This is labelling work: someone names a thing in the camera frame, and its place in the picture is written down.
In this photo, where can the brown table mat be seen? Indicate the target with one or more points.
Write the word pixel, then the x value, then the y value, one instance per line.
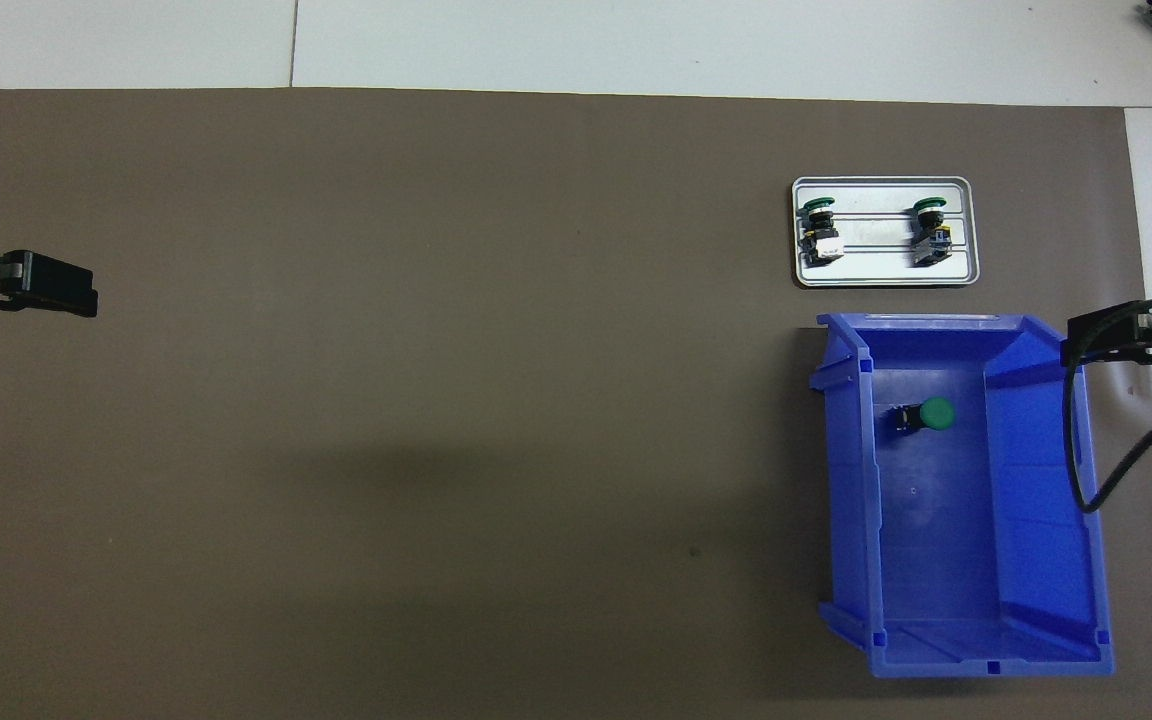
pixel 436 400

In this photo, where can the grey metal tray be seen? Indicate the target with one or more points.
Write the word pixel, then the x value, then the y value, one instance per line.
pixel 881 250

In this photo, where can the blue plastic storage bin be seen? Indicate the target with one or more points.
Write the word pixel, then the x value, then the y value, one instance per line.
pixel 936 540

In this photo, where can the green push button switch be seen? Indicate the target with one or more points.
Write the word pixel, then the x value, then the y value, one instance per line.
pixel 821 235
pixel 931 235
pixel 936 413

